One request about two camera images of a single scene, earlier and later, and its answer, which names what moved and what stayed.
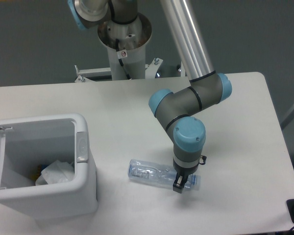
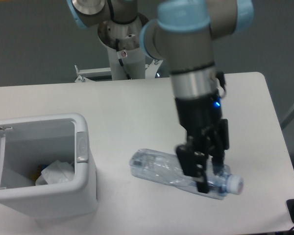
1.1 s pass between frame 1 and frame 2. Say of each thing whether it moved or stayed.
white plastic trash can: stayed
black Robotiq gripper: moved
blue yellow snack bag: stayed
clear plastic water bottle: moved
